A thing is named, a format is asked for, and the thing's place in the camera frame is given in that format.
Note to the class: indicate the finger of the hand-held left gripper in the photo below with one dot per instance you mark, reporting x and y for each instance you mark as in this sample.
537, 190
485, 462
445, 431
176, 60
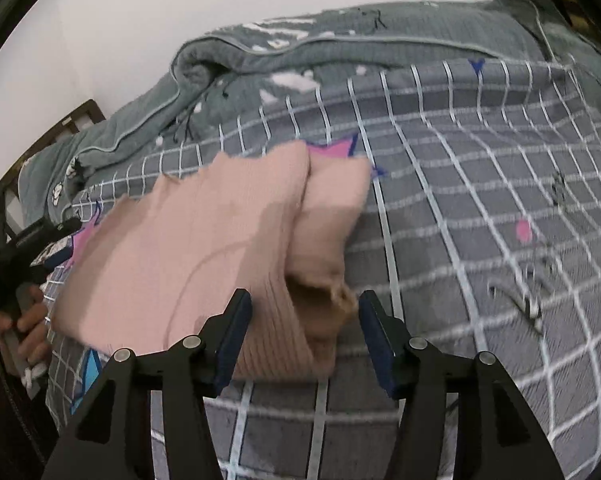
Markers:
48, 231

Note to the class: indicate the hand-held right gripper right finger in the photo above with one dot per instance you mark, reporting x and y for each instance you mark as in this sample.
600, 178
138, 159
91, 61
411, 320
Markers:
380, 350

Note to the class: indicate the grey checked star blanket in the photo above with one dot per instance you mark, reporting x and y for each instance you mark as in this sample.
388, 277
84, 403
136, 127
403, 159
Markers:
455, 185

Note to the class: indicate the grey-green printed quilt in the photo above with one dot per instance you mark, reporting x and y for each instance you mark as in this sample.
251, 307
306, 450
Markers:
380, 40

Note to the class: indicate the pink knit sweater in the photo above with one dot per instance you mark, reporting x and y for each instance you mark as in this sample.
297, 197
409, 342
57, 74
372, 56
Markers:
180, 240

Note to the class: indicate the dark wooden headboard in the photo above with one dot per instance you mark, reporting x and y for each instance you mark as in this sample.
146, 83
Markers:
80, 115

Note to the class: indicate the person's left hand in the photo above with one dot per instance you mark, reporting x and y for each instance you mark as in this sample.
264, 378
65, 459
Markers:
30, 325

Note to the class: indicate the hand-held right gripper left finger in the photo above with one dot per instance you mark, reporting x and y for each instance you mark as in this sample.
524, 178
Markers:
230, 345

